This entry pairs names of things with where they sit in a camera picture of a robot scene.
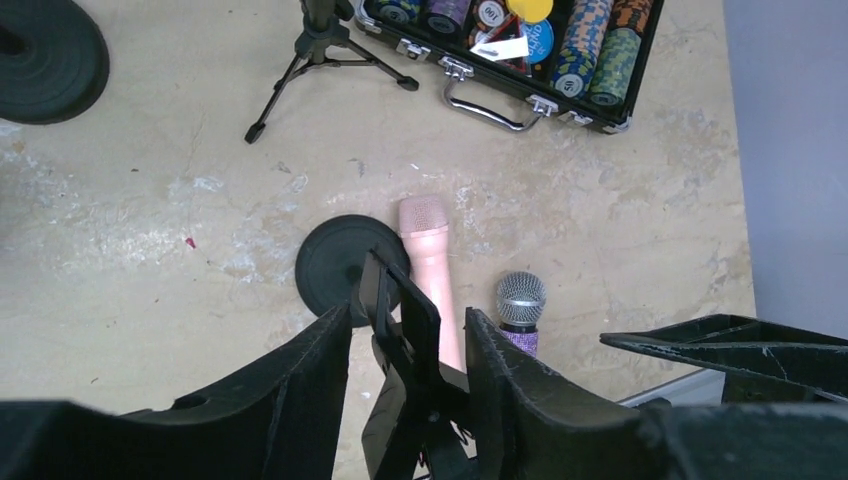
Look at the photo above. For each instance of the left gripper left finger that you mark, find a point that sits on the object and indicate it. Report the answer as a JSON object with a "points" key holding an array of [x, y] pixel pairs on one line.
{"points": [[275, 418]]}

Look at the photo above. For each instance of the pink microphone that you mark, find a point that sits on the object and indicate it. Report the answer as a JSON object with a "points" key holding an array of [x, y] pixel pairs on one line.
{"points": [[425, 232]]}

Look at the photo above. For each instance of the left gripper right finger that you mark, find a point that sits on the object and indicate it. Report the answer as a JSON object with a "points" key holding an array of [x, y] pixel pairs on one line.
{"points": [[530, 422]]}

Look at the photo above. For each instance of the purple glitter microphone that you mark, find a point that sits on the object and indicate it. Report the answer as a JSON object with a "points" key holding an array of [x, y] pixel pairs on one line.
{"points": [[520, 300]]}

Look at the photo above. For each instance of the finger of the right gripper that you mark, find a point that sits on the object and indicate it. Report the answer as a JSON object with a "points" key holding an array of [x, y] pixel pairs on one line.
{"points": [[763, 362]]}

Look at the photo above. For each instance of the black poker chip case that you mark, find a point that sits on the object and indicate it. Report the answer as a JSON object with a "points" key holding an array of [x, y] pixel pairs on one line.
{"points": [[580, 61]]}

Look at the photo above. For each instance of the black tripod shock-mount stand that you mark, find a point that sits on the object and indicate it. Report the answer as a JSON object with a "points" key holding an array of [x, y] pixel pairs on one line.
{"points": [[322, 28]]}

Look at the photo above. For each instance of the aluminium frame rail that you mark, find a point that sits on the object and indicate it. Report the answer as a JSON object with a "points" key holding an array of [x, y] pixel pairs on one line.
{"points": [[702, 387]]}

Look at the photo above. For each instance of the black round-base mic stand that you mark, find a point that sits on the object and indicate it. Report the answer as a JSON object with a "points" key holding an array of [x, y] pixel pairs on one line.
{"points": [[55, 62]]}

